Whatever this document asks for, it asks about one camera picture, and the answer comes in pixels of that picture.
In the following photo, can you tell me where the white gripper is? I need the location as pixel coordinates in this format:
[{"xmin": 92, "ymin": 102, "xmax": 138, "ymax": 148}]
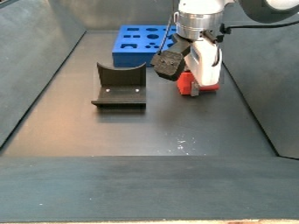
[{"xmin": 184, "ymin": 38, "xmax": 222, "ymax": 96}]

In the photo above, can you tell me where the red three prong object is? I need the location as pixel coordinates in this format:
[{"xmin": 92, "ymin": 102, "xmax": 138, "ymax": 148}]
[{"xmin": 176, "ymin": 72, "xmax": 220, "ymax": 95}]

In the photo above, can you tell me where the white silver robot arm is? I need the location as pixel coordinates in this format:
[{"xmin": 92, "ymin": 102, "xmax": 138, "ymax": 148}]
[{"xmin": 174, "ymin": 0, "xmax": 299, "ymax": 96}]

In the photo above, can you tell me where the black curved fixture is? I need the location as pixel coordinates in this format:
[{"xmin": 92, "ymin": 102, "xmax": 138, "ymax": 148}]
[{"xmin": 91, "ymin": 64, "xmax": 146, "ymax": 108}]

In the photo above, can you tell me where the blue foam shape board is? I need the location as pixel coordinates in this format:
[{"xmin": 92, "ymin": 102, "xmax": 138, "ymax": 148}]
[{"xmin": 112, "ymin": 24, "xmax": 176, "ymax": 67}]

